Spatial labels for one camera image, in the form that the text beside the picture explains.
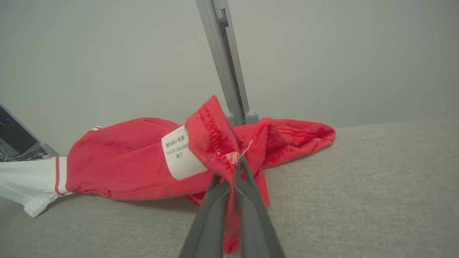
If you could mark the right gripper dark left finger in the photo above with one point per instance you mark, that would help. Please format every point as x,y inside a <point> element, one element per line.
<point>209,229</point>

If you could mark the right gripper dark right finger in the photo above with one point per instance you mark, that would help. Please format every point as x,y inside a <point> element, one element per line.
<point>254,222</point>

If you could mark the red and white shirt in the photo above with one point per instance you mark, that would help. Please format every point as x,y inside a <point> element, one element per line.
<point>125,161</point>

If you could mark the dark electronic device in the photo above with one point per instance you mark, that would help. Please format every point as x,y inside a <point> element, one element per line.
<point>14,136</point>

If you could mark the grey metal partition post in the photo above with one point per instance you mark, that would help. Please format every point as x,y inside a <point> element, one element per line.
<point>218,46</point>

